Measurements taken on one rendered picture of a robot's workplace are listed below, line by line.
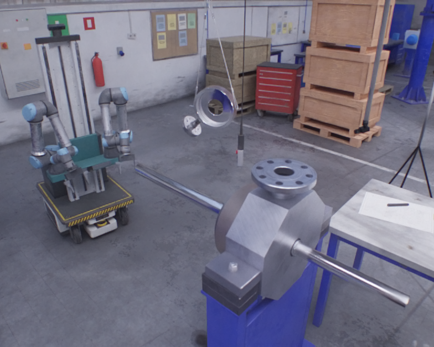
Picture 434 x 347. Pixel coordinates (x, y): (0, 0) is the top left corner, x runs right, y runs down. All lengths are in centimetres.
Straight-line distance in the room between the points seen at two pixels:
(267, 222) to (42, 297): 214
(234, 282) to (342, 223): 99
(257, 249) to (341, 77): 451
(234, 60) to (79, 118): 362
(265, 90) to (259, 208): 510
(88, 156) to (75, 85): 64
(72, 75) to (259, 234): 234
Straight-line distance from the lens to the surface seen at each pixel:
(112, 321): 273
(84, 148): 332
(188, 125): 312
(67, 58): 320
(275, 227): 133
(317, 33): 578
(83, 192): 358
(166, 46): 742
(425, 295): 322
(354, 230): 211
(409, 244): 213
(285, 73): 623
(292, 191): 130
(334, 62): 565
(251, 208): 139
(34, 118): 284
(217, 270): 137
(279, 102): 636
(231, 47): 628
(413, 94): 885
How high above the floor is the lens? 204
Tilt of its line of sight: 27 degrees down
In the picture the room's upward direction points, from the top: straight up
